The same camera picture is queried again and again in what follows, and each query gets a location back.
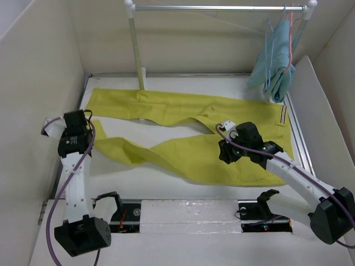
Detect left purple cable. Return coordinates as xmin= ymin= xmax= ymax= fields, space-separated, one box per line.
xmin=41 ymin=116 xmax=101 ymax=266

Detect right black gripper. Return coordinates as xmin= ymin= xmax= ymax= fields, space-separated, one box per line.
xmin=219 ymin=132 xmax=251 ymax=164

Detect white foam block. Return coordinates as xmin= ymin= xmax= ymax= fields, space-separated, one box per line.
xmin=140 ymin=199 xmax=241 ymax=234

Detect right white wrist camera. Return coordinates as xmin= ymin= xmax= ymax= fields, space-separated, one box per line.
xmin=220 ymin=120 xmax=238 ymax=139

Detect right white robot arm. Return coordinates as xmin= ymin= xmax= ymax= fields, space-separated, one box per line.
xmin=215 ymin=120 xmax=354 ymax=244

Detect yellow-green trousers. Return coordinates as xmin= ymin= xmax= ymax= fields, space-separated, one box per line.
xmin=87 ymin=88 xmax=292 ymax=187

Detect pink clothes hanger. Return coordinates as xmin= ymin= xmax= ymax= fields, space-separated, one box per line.
xmin=283 ymin=12 xmax=293 ymax=74

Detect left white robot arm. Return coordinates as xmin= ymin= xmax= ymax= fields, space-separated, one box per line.
xmin=54 ymin=110 xmax=124 ymax=257

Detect blue wire clothes hanger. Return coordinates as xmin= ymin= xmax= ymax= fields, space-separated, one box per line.
xmin=264 ymin=19 xmax=277 ymax=98

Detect light blue hanging garment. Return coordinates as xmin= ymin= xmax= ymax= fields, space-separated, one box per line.
xmin=247 ymin=19 xmax=296 ymax=103

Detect white clothes rack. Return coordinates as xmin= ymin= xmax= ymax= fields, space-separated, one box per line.
xmin=124 ymin=1 xmax=318 ymax=90

